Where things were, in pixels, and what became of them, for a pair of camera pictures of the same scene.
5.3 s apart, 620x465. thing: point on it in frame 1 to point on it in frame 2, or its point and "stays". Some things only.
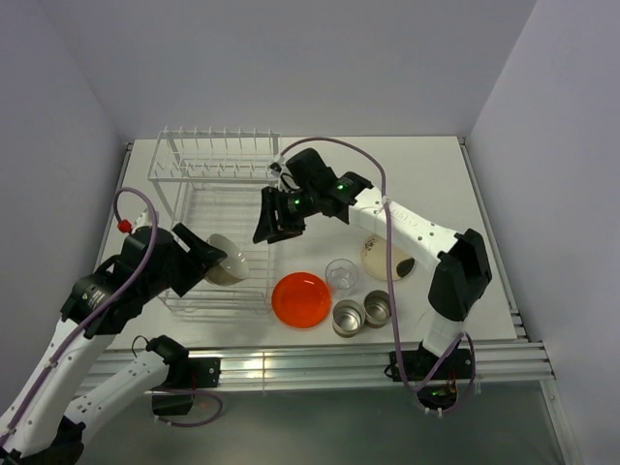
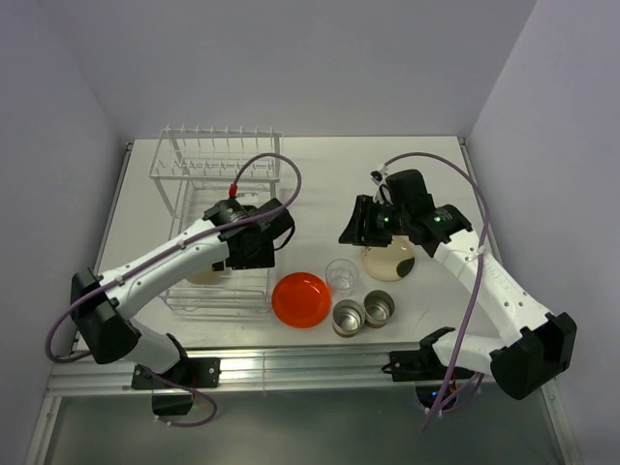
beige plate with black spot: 374,259 stays
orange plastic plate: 301,299 stays
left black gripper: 202,256 to 262,261
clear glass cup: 341,276 stays
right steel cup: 377,308 stays
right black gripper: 272,199 to 355,232
